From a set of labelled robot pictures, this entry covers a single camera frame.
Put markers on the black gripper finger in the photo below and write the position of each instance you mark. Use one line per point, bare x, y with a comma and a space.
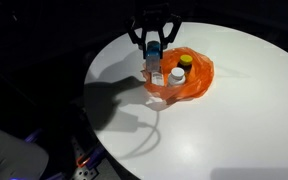
140, 40
165, 40

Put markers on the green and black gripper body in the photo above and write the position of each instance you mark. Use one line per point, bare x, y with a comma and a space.
152, 17

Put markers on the small blue box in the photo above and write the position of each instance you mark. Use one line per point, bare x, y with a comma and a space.
153, 56

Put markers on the grey robot base cover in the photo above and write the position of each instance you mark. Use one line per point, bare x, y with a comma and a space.
20, 160

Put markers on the brown bottle yellow cap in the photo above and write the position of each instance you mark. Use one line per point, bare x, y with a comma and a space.
185, 62

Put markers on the white bottle white cap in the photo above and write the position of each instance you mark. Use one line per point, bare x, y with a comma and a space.
176, 77

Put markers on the orange plastic bag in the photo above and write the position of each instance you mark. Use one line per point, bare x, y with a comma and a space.
198, 81

